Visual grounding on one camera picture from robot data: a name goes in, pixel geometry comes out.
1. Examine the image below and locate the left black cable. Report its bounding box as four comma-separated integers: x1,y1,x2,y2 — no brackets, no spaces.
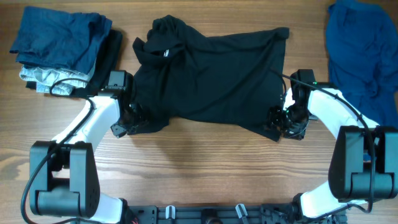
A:
20,77,97,224

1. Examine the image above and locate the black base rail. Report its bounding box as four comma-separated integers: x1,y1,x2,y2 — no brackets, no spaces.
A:
130,203,348,224

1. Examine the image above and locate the blue shirt unfolded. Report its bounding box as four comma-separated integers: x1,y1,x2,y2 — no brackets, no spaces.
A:
325,1,397,127

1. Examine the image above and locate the black cable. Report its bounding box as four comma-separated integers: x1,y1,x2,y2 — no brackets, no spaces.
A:
270,67,377,218
20,77,97,224

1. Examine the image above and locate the black polo shirt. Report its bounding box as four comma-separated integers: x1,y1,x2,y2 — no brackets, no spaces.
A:
132,16,289,141

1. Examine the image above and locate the folded navy blue garment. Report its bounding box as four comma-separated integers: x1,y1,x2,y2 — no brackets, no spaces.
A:
9,6,112,73

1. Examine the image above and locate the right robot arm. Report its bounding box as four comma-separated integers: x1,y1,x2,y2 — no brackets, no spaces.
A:
259,69,397,223

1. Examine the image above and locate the folded light grey garment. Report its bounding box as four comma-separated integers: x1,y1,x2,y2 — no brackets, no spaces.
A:
19,63,96,95

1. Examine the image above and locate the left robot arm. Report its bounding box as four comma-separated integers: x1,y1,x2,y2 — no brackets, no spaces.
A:
21,70,147,223

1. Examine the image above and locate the right black cable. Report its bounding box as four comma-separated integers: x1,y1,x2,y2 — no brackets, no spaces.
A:
270,67,377,218

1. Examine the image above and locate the folded black garment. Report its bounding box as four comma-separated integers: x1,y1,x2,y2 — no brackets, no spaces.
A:
26,30,123,97

